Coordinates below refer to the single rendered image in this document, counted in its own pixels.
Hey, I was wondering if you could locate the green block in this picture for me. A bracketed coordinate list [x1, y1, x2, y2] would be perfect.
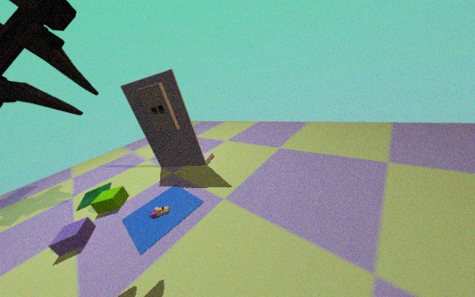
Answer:
[90, 186, 129, 214]

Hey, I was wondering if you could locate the purple rectangular block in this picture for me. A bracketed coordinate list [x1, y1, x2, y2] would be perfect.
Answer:
[48, 217, 96, 257]

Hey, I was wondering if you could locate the blue flat square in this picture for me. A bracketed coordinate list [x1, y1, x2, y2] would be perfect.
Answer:
[123, 185, 204, 254]

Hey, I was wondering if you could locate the grey panel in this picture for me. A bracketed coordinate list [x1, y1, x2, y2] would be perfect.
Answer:
[121, 68, 214, 167]

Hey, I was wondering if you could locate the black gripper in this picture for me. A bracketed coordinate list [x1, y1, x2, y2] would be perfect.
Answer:
[0, 0, 99, 116]

